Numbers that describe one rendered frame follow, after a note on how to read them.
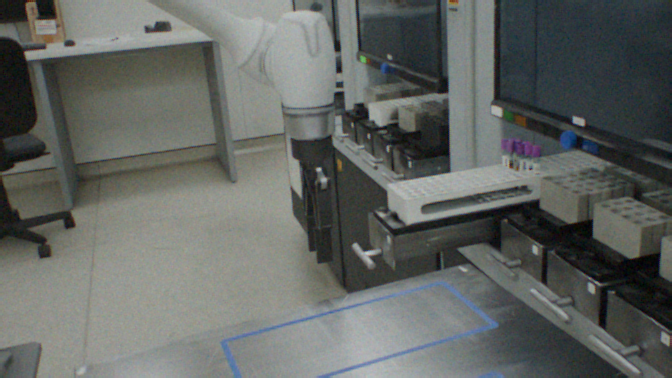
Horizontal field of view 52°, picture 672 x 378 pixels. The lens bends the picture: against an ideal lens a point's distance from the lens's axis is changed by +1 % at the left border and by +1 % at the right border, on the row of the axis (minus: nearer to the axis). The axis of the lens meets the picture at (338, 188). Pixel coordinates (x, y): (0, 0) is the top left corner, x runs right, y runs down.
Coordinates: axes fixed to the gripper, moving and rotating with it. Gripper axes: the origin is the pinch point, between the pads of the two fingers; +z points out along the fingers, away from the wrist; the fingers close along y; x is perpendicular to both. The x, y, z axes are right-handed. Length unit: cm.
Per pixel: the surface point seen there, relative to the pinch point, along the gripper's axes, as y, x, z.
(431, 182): 1.9, -23.9, -7.1
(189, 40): 280, -4, -10
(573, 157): 1, -55, -8
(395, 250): -6.7, -12.5, 1.7
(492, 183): -4.6, -33.5, -7.2
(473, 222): -6.8, -28.3, -1.0
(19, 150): 229, 84, 28
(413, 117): 50, -41, -8
